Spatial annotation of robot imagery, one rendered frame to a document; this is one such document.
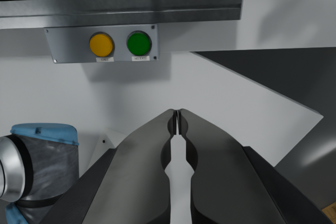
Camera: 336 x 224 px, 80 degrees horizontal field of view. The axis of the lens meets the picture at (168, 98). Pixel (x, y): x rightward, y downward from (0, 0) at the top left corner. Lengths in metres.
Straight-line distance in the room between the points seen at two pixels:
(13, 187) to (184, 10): 0.41
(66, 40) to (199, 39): 0.28
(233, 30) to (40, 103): 0.54
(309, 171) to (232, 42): 1.94
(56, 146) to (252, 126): 0.49
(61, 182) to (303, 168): 2.07
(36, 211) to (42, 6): 0.37
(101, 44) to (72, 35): 0.06
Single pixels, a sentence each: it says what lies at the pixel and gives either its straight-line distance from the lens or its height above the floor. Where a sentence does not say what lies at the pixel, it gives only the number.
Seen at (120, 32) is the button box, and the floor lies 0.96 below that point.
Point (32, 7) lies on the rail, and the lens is 0.45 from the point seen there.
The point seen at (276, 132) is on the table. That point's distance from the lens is 0.68.
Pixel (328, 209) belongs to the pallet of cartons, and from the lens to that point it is 2.83.
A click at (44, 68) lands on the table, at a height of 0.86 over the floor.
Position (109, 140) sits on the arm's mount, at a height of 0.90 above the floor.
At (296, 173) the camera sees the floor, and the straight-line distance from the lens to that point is 2.30.
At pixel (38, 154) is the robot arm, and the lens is 0.43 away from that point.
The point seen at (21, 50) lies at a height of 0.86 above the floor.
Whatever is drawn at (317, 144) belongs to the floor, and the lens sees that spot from 2.14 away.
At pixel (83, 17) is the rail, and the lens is 0.41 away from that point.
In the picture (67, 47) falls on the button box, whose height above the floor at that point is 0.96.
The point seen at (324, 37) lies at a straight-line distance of 0.60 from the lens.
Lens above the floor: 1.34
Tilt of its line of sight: 62 degrees down
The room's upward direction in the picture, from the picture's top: 178 degrees counter-clockwise
